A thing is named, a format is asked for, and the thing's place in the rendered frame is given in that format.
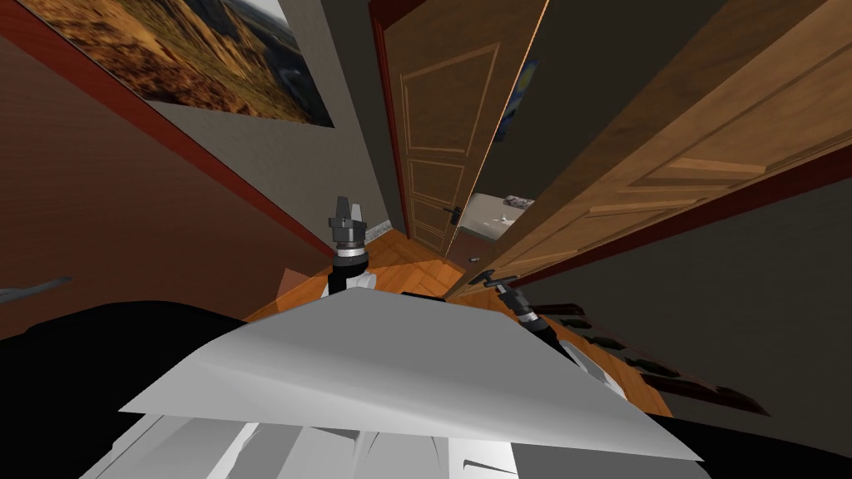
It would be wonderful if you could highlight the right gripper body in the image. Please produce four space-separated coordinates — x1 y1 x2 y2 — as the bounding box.
468 269 521 292

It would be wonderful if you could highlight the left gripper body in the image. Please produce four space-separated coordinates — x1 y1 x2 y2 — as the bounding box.
327 215 369 252

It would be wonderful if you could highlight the white bed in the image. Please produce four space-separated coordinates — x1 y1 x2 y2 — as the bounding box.
458 192 536 242

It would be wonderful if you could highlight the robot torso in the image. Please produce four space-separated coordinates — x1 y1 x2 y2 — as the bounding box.
79 285 708 479

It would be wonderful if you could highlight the landscape painting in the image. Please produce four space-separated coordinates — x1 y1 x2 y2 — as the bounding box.
18 0 335 129

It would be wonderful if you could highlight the large brown panelled door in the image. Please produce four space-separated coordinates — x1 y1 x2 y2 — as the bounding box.
444 0 852 300

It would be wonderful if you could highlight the plain dark brown door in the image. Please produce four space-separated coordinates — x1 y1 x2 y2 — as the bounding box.
0 34 334 340

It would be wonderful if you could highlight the brown panelled door, black handle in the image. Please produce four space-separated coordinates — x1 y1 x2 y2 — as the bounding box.
380 0 551 259

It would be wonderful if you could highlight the blue wall picture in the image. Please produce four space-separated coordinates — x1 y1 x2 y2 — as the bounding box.
494 57 540 144

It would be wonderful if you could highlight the grey door lever handle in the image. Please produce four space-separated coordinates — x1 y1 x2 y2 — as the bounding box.
0 277 73 306

